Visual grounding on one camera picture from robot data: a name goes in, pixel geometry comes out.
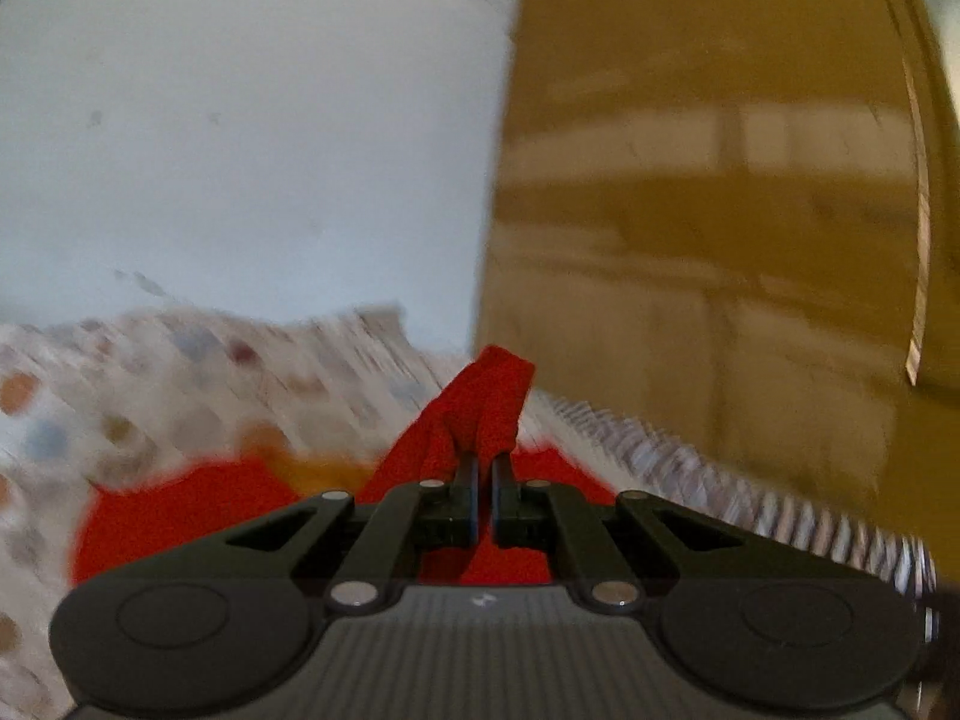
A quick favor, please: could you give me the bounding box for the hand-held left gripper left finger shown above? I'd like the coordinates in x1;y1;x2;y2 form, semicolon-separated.
225;454;481;612

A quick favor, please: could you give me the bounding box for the dotted patterned blanket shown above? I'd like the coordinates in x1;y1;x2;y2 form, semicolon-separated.
0;303;488;720

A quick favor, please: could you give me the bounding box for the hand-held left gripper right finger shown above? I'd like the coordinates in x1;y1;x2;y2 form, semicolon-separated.
490;456;751;612

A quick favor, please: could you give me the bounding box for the red pillow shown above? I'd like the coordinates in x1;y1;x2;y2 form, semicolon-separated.
71;345;605;587

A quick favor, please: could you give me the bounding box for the beige pillow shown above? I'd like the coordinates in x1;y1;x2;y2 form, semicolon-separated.
349;303;410;335

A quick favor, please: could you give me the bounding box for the wooden wardrobe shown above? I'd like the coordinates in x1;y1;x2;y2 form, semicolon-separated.
471;0;960;590

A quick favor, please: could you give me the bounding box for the black white striped cloth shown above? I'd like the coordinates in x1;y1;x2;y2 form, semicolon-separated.
525;388;940;590

